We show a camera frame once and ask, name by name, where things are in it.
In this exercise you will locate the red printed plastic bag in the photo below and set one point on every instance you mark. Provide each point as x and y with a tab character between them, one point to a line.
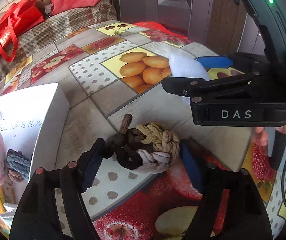
158	33

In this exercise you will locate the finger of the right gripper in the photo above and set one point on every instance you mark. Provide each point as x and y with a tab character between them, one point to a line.
209	62
188	87

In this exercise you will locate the plaid cloth covered bench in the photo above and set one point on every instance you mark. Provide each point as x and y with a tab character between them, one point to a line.
55	28

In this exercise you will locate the fruit pattern tablecloth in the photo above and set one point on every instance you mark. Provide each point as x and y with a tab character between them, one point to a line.
121	203

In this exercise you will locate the white foam block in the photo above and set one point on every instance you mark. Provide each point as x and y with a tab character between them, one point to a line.
182	66

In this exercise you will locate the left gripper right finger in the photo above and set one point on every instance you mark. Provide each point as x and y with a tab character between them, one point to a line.
245	216

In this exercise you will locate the dark wooden door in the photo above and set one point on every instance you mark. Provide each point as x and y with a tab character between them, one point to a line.
221	25

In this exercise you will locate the grey blue scrunchie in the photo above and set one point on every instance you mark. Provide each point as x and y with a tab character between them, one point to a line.
17	166

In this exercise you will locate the red tote bag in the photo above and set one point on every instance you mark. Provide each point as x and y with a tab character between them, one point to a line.
19	18

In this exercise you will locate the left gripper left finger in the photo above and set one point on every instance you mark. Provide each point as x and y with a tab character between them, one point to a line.
37	217

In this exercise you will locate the white shallow cardboard box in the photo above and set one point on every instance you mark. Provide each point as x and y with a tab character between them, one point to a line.
31	121

